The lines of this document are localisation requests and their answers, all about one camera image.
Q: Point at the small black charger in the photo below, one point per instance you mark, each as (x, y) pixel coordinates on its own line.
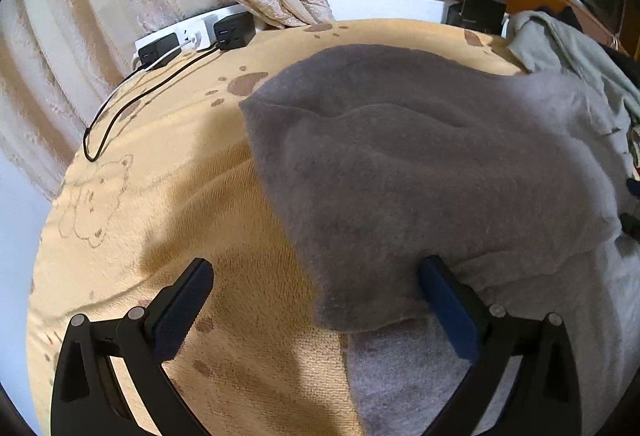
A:
(155, 50)

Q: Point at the grey fleece sweater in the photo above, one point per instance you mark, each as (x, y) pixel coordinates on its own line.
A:
(400, 166)

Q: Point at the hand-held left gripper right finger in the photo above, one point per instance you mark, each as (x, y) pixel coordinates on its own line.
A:
(450, 316)

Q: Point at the white mattress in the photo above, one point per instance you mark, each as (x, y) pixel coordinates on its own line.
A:
(390, 6)

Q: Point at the yellow paw-print blanket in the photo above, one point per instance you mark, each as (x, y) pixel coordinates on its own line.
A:
(175, 141)

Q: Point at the black box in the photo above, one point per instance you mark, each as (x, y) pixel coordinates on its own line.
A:
(480, 11)

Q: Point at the light grey sweatshirt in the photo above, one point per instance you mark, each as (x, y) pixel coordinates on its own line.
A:
(565, 46)

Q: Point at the black garment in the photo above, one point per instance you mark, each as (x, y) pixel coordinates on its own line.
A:
(570, 15)

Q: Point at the large black charger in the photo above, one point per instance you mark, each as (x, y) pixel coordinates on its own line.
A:
(235, 29)

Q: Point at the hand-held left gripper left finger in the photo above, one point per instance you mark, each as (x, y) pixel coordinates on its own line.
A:
(180, 311)

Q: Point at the white power strip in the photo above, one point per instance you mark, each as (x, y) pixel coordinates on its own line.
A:
(190, 29)

